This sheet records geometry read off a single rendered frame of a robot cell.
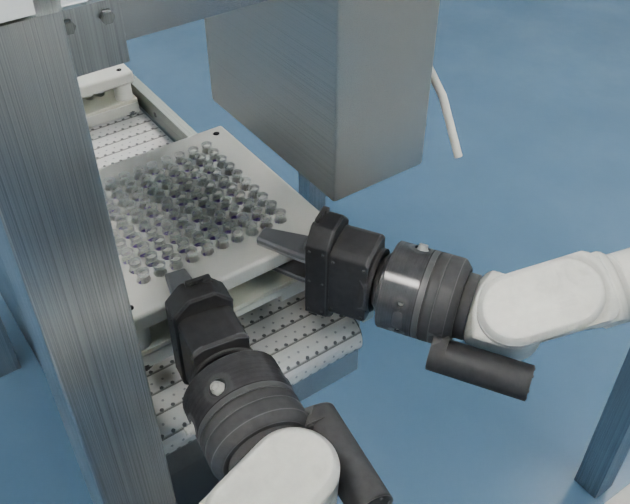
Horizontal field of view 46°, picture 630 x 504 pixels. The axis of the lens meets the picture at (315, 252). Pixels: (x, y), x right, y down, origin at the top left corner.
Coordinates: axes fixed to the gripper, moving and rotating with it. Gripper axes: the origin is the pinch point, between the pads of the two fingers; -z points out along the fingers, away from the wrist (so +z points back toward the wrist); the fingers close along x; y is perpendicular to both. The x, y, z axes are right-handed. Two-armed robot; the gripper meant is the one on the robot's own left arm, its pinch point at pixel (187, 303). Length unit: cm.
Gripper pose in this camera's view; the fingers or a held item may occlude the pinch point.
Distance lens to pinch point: 72.7
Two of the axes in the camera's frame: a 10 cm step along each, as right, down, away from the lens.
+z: 4.6, 6.1, -6.5
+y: 8.9, -3.0, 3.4
